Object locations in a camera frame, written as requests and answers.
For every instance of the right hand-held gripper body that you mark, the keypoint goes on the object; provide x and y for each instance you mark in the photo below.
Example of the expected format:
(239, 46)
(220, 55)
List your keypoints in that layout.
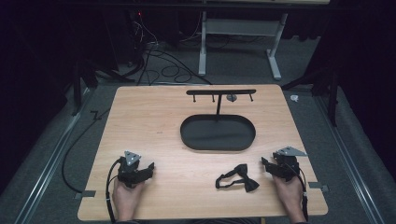
(288, 166)

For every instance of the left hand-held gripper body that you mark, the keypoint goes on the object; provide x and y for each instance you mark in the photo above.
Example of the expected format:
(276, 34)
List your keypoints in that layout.
(129, 174)

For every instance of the black bow tie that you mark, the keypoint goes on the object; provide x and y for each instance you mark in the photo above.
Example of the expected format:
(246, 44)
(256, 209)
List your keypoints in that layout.
(238, 179)

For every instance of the black hanger stand with tray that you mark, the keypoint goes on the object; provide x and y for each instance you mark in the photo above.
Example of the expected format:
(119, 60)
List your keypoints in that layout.
(218, 132)

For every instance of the person's left hand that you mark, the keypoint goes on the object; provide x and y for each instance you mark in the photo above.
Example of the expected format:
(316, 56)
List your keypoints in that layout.
(126, 199)

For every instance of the person's right hand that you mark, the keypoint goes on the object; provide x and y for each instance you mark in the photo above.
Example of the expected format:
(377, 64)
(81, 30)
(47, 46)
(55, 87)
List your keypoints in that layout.
(289, 196)

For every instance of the grey tape strip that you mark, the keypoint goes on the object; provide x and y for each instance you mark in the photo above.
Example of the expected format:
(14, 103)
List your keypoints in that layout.
(318, 186)
(84, 194)

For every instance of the small white crumpled scrap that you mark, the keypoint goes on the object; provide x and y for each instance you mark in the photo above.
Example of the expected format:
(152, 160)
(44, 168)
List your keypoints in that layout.
(294, 98)

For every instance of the small grey round knob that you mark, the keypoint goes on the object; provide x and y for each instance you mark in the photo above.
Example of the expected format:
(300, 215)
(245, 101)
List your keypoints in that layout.
(231, 98)

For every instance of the black tripod stand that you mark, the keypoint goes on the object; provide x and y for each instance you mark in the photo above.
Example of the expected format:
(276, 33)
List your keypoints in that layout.
(77, 87)
(331, 93)

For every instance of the metal floor rail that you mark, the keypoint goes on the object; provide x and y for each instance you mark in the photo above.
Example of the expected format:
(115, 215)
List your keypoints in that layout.
(51, 155)
(345, 155)

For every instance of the white metal desk frame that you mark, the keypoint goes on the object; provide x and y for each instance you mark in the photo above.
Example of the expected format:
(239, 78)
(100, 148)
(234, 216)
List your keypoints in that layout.
(243, 28)

